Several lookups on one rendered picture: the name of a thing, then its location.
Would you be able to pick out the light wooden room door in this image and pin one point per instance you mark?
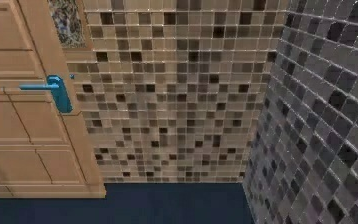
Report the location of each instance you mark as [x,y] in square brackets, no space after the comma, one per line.
[23,133]

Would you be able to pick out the wood framed wall picture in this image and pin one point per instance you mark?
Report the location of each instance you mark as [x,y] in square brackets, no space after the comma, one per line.
[68,25]

